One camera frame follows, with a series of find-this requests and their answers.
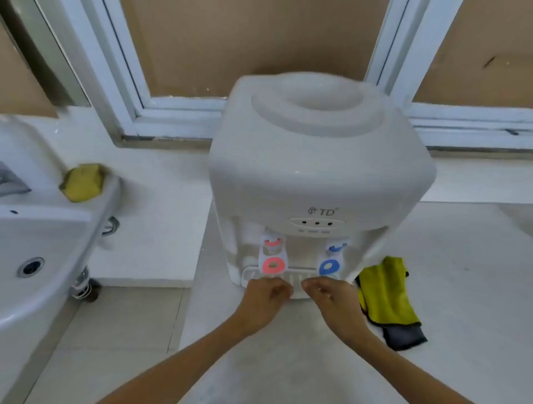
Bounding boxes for person's right hand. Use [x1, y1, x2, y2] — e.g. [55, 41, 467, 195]
[300, 277, 371, 346]

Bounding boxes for white window frame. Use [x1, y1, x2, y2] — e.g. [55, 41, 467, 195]
[35, 0, 533, 150]

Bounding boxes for brown cardboard window cover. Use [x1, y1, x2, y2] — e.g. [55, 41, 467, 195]
[120, 0, 390, 99]
[412, 0, 533, 110]

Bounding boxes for metal sink drain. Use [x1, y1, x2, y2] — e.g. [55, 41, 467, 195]
[16, 256, 46, 279]

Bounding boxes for white water dispenser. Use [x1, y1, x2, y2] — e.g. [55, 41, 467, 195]
[207, 71, 437, 292]

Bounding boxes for person's right forearm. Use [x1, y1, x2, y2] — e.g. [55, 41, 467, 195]
[345, 329, 475, 404]

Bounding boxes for yellow sponge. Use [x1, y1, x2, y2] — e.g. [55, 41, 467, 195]
[58, 163, 107, 204]

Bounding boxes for chrome faucet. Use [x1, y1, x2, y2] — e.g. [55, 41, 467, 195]
[0, 161, 32, 199]

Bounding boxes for blue tap lever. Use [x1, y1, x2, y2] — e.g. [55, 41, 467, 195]
[318, 242, 349, 277]

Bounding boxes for yellow grey cleaning cloth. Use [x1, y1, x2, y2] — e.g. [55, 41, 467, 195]
[354, 256, 429, 352]

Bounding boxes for white ceramic sink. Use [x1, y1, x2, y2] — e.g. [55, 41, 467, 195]
[0, 114, 122, 334]

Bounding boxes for person's left hand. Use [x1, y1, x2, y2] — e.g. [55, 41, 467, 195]
[233, 276, 294, 338]

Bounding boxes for red tap lever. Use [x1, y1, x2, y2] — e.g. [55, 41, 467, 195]
[258, 234, 289, 275]

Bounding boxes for person's left forearm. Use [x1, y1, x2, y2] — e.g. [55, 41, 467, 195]
[95, 316, 255, 404]

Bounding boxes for large taped brown cardboard sheet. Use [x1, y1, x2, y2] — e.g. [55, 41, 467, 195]
[0, 24, 57, 119]

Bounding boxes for white drip tray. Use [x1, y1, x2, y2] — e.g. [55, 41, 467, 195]
[241, 265, 346, 300]

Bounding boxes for chrome sink pipes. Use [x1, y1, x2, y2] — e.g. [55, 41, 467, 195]
[68, 215, 122, 302]

